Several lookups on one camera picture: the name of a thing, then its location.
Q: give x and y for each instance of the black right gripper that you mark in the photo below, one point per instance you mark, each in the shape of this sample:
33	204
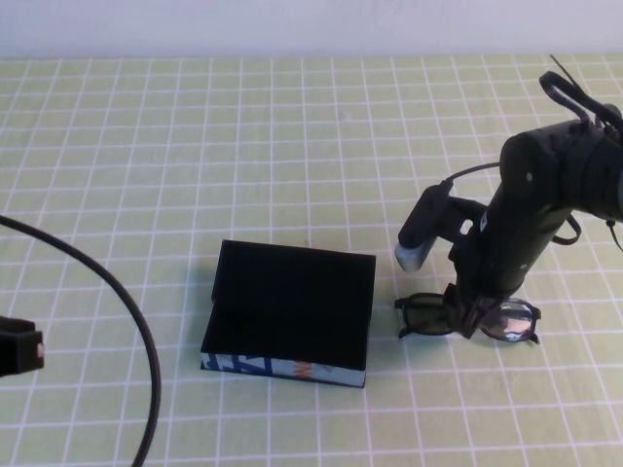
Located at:
501	253

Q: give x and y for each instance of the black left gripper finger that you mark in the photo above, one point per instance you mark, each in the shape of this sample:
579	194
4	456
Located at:
17	348

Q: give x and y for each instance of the black framed glasses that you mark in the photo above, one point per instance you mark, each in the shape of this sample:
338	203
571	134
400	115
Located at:
428	319

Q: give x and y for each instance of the black glasses case box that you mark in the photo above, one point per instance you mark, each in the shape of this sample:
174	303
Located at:
292	301

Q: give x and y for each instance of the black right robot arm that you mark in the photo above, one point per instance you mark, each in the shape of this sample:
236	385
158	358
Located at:
540	160

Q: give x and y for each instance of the green checked tablecloth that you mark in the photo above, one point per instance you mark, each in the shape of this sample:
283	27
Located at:
146	146

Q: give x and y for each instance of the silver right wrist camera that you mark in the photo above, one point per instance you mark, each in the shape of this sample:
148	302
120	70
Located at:
418	228

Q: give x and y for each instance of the black right camera mount bracket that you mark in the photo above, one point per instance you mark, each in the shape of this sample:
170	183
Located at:
462	214

